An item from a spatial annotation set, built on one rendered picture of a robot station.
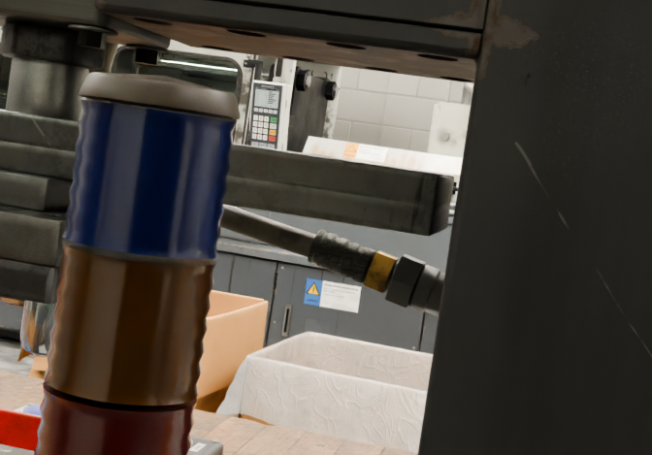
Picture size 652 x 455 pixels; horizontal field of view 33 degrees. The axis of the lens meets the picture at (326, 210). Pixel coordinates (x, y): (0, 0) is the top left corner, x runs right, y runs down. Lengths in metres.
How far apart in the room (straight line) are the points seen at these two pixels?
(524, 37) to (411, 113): 6.55
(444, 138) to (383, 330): 1.09
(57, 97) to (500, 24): 0.22
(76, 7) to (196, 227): 0.26
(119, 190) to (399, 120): 6.75
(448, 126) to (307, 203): 5.13
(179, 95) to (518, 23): 0.22
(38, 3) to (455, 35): 0.19
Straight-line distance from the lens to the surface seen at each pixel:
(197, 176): 0.26
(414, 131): 6.98
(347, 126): 7.13
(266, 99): 5.07
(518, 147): 0.45
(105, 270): 0.26
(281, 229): 0.61
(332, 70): 6.11
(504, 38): 0.45
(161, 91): 0.26
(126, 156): 0.26
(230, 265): 5.26
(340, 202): 0.48
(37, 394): 1.18
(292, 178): 0.48
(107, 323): 0.26
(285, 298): 5.18
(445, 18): 0.45
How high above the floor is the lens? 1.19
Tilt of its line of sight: 3 degrees down
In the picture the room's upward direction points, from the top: 8 degrees clockwise
